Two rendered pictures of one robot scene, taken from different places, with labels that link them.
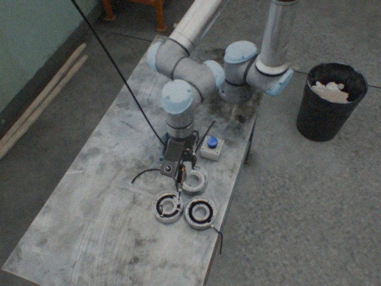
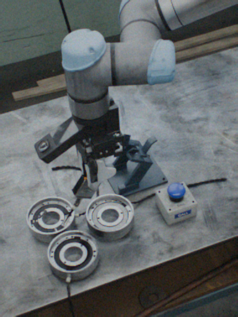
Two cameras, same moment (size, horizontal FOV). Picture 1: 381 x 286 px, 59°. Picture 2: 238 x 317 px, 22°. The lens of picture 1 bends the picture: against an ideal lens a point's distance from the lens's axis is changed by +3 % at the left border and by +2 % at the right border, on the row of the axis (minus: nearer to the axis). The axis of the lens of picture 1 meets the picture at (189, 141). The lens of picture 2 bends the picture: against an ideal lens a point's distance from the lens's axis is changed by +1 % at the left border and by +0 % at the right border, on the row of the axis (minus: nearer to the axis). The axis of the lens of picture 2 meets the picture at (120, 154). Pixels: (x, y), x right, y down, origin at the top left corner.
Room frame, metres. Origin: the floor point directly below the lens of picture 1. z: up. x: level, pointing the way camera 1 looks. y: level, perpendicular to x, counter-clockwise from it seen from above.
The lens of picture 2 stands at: (0.01, -0.65, 1.89)
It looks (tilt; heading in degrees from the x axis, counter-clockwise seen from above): 46 degrees down; 48
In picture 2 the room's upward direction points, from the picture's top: 4 degrees counter-clockwise
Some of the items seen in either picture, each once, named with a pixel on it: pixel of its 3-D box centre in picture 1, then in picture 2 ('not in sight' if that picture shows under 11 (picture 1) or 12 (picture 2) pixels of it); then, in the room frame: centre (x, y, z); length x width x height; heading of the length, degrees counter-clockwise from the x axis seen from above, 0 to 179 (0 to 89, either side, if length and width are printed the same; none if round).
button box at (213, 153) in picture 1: (212, 146); (178, 202); (0.69, -0.09, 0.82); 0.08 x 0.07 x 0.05; 157
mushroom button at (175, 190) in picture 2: (212, 144); (176, 195); (0.68, -0.08, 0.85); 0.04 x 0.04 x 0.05
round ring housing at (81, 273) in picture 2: (200, 213); (74, 256); (0.43, -0.02, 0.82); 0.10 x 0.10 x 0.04
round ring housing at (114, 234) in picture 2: (193, 180); (110, 218); (0.55, 0.00, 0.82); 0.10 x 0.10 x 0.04
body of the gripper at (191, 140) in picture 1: (183, 139); (96, 130); (0.56, 0.02, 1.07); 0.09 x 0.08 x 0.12; 158
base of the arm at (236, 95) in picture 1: (237, 82); not in sight; (0.99, -0.22, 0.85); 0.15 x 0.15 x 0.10
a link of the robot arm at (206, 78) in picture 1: (198, 79); (142, 57); (0.64, -0.03, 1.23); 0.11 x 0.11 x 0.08; 46
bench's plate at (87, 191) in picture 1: (166, 143); (138, 161); (0.74, 0.09, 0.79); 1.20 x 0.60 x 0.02; 157
